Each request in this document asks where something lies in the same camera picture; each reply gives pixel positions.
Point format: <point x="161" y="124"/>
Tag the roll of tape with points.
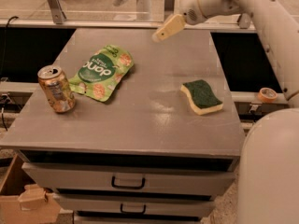
<point x="267" y="95"/>

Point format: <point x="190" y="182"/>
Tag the green rice chip bag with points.
<point x="102" y="73"/>

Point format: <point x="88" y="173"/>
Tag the left metal bracket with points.
<point x="56" y="12"/>

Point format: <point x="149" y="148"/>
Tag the green yellow sponge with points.
<point x="201" y="97"/>

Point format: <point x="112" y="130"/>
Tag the grey drawer cabinet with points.
<point x="146" y="129"/>

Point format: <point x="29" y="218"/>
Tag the top drawer black handle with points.
<point x="119" y="183"/>

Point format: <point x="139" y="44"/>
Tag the orange soda can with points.
<point x="55" y="85"/>

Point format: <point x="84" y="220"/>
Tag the drawer black handle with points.
<point x="135" y="209"/>
<point x="119" y="183"/>

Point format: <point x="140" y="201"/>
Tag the cardboard box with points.
<point x="22" y="201"/>

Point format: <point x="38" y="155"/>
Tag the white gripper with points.
<point x="189" y="10"/>

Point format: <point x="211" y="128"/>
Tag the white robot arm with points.
<point x="268" y="176"/>

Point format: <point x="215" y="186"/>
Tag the right metal bracket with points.
<point x="244" y="21"/>

